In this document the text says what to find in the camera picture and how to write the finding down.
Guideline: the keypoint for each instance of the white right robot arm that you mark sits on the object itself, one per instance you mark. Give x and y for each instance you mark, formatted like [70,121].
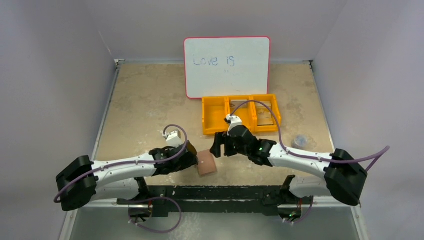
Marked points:
[331,174]

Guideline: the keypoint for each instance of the yellow right bin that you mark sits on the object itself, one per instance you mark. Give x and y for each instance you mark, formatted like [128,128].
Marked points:
[259,98]

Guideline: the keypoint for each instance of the cards in right bin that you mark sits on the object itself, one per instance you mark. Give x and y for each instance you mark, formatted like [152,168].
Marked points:
[264,115]

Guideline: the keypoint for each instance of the small clear round container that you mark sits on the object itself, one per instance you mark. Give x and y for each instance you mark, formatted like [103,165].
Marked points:
[301,142]

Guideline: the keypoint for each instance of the yellow left bin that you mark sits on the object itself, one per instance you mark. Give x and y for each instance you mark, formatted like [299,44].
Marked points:
[214,111]

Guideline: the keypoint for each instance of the pink framed whiteboard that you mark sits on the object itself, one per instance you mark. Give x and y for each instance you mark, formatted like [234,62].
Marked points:
[226,65]

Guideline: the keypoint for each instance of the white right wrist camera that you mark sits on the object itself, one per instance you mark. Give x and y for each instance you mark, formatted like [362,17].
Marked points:
[232,121]

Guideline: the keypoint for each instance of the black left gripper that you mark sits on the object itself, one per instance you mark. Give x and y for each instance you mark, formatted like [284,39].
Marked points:
[189,155]

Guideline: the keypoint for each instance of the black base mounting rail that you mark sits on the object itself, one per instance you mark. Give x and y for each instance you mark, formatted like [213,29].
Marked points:
[268,193]

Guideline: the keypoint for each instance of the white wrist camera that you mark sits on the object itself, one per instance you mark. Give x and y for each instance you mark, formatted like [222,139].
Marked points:
[232,121]
[174,138]

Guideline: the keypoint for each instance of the yellow bin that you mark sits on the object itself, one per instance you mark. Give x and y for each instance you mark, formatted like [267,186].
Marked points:
[259,98]
[246,114]
[214,111]

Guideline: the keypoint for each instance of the pink leather card holder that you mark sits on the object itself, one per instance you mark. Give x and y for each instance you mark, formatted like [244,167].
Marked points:
[206,164]

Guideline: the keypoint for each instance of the yellow middle bin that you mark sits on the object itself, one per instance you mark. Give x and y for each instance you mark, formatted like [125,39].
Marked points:
[246,114]

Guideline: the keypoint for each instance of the aluminium frame rail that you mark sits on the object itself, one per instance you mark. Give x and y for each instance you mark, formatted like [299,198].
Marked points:
[214,206]

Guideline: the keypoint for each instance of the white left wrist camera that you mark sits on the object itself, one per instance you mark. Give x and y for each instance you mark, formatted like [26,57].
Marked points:
[174,138]

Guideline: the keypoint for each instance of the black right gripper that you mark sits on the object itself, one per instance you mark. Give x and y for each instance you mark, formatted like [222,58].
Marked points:
[228,145]

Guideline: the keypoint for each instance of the silver card in middle bin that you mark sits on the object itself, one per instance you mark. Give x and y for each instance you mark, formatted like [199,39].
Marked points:
[238,103]

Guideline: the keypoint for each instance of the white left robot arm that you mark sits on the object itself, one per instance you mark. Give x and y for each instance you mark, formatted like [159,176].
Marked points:
[84,181]

